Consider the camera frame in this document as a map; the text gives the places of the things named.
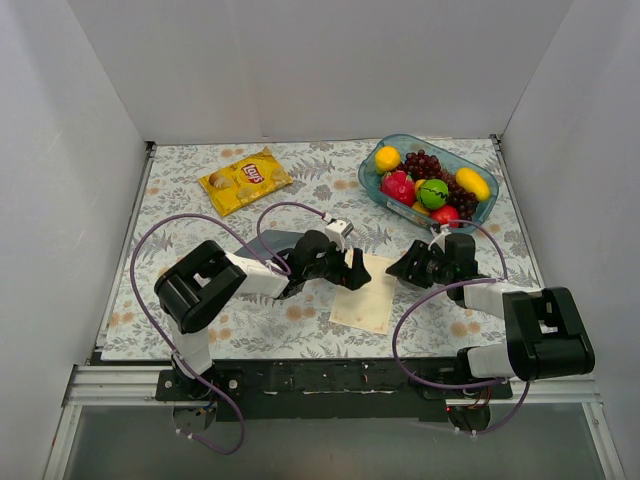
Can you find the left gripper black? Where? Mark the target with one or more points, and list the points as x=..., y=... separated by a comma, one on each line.
x=345, y=265

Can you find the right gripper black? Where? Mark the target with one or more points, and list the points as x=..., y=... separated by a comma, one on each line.
x=417, y=265

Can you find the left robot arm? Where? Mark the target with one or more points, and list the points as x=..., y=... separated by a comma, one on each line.
x=195, y=290

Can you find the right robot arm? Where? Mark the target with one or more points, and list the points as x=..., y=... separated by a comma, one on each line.
x=544, y=333

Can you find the red apple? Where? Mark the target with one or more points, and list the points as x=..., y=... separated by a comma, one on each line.
x=446, y=214

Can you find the green ball fruit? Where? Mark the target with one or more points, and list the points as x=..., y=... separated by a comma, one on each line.
x=433, y=194

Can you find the floral tablecloth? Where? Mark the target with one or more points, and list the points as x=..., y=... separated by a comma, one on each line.
x=173, y=219

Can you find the small orange fruit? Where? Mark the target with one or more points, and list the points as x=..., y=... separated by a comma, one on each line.
x=417, y=186

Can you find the teal plastic fruit basket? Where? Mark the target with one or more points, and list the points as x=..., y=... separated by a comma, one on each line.
x=404, y=143

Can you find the purple grape bunch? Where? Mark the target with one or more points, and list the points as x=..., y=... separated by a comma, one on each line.
x=420, y=165

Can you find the yellow lemon left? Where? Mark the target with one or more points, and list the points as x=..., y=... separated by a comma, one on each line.
x=387, y=158

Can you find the yellow Lays chips bag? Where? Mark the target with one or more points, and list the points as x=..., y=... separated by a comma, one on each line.
x=244, y=181

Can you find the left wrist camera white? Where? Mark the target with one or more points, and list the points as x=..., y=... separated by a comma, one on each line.
x=337, y=231

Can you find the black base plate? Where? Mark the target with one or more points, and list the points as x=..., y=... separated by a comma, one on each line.
x=318, y=389

